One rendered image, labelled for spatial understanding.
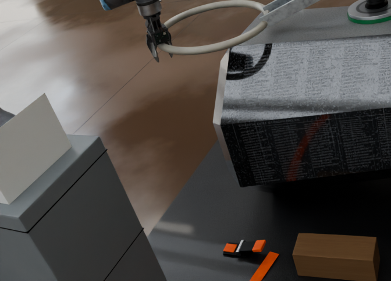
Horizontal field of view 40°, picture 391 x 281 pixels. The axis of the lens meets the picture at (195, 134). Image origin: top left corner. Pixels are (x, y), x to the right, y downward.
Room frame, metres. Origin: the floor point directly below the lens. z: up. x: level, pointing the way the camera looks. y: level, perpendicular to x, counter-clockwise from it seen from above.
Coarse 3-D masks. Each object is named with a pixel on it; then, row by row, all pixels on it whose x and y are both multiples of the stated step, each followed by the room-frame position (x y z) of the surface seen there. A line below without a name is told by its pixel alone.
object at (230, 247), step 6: (258, 240) 1.69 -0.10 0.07; (264, 240) 1.68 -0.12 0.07; (228, 246) 1.77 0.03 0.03; (234, 246) 1.75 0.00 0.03; (240, 246) 1.72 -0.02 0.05; (246, 246) 1.70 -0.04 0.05; (252, 246) 1.68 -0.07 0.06; (258, 246) 1.66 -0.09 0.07; (228, 252) 1.73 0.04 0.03; (234, 252) 1.72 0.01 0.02; (240, 252) 1.69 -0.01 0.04; (246, 252) 1.69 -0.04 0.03
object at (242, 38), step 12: (240, 0) 2.27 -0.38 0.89; (192, 12) 2.32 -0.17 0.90; (264, 12) 2.06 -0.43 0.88; (168, 24) 2.25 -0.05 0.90; (264, 24) 1.94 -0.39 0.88; (240, 36) 1.88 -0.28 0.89; (252, 36) 1.89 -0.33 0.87; (168, 48) 1.98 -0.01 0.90; (180, 48) 1.93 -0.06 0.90; (192, 48) 1.90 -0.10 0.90; (204, 48) 1.88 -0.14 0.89; (216, 48) 1.87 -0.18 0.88
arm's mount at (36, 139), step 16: (32, 112) 1.51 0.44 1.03; (48, 112) 1.55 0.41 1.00; (0, 128) 1.42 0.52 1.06; (16, 128) 1.46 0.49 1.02; (32, 128) 1.49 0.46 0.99; (48, 128) 1.53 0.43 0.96; (0, 144) 1.40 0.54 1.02; (16, 144) 1.44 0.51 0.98; (32, 144) 1.47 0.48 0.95; (48, 144) 1.51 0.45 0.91; (64, 144) 1.55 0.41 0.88; (0, 160) 1.38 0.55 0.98; (16, 160) 1.42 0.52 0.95; (32, 160) 1.45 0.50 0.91; (48, 160) 1.49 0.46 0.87; (0, 176) 1.36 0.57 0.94; (16, 176) 1.40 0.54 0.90; (32, 176) 1.43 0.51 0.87; (0, 192) 1.35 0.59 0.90; (16, 192) 1.38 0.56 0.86
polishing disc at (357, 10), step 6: (360, 0) 1.96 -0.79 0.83; (366, 0) 1.94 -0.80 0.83; (390, 0) 1.86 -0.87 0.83; (354, 6) 1.92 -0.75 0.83; (360, 6) 1.90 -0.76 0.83; (390, 6) 1.81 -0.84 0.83; (348, 12) 1.89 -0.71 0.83; (354, 12) 1.87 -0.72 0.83; (360, 12) 1.85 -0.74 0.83; (366, 12) 1.83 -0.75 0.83; (372, 12) 1.81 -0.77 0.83; (378, 12) 1.79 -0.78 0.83; (384, 12) 1.78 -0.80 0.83; (390, 12) 1.76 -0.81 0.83; (354, 18) 1.84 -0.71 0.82; (360, 18) 1.81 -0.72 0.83; (366, 18) 1.79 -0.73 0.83; (372, 18) 1.78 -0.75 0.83; (378, 18) 1.77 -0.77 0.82
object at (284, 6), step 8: (280, 0) 2.04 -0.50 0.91; (288, 0) 2.03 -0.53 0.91; (296, 0) 1.91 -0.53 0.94; (304, 0) 1.90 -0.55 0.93; (312, 0) 1.89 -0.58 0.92; (320, 0) 1.88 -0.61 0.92; (264, 8) 2.07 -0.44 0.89; (272, 8) 2.06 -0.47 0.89; (280, 8) 1.94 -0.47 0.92; (288, 8) 1.93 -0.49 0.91; (296, 8) 1.92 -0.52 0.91; (304, 8) 1.91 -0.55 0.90; (264, 16) 1.96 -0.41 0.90; (272, 16) 1.95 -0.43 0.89; (280, 16) 1.94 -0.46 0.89; (288, 16) 1.93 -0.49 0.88; (272, 24) 1.96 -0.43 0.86
